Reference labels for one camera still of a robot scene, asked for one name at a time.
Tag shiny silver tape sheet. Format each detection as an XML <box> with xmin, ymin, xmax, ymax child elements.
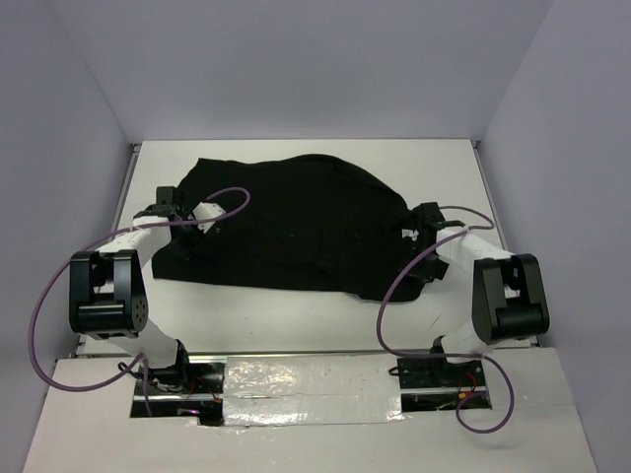
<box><xmin>223</xmin><ymin>355</ymin><xmax>403</xmax><ymax>427</ymax></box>

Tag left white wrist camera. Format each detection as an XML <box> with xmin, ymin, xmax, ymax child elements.
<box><xmin>192</xmin><ymin>202</ymin><xmax>226</xmax><ymax>234</ymax></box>

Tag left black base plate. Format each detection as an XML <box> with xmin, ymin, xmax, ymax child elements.
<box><xmin>150</xmin><ymin>363</ymin><xmax>225</xmax><ymax>395</ymax></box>

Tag right aluminium table rail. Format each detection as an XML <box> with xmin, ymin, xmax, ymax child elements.
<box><xmin>470</xmin><ymin>140</ymin><xmax>538</xmax><ymax>349</ymax></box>

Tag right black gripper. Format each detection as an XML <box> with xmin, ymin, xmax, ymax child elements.
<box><xmin>397</xmin><ymin>236</ymin><xmax>437</xmax><ymax>286</ymax></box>

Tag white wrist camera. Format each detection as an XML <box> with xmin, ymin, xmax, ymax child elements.
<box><xmin>192</xmin><ymin>202</ymin><xmax>226</xmax><ymax>234</ymax></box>
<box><xmin>401</xmin><ymin>229</ymin><xmax>419</xmax><ymax>241</ymax></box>

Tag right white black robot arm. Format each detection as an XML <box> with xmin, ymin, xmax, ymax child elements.
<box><xmin>409</xmin><ymin>202</ymin><xmax>550</xmax><ymax>385</ymax></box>

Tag aluminium table rail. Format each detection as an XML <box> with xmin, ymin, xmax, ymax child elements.
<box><xmin>470</xmin><ymin>140</ymin><xmax>538</xmax><ymax>349</ymax></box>
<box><xmin>75</xmin><ymin>143</ymin><xmax>142</xmax><ymax>358</ymax></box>

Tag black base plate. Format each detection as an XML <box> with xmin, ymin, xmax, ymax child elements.
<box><xmin>150</xmin><ymin>363</ymin><xmax>225</xmax><ymax>395</ymax></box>
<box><xmin>388</xmin><ymin>357</ymin><xmax>485</xmax><ymax>390</ymax></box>

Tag white foam front board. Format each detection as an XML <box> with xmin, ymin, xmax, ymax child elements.
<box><xmin>25</xmin><ymin>348</ymin><xmax>596</xmax><ymax>472</ymax></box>

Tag black long sleeve shirt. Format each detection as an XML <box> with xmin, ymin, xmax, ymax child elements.
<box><xmin>152</xmin><ymin>155</ymin><xmax>412</xmax><ymax>302</ymax></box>

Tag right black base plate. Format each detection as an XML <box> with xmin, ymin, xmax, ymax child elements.
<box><xmin>388</xmin><ymin>357</ymin><xmax>485</xmax><ymax>390</ymax></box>

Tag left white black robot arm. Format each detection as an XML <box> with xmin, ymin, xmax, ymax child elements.
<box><xmin>69</xmin><ymin>187</ymin><xmax>225</xmax><ymax>393</ymax></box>

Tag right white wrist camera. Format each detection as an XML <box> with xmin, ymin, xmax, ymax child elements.
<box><xmin>401</xmin><ymin>229</ymin><xmax>419</xmax><ymax>241</ymax></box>

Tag left aluminium table rail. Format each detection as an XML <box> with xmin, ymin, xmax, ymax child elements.
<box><xmin>75</xmin><ymin>143</ymin><xmax>142</xmax><ymax>358</ymax></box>

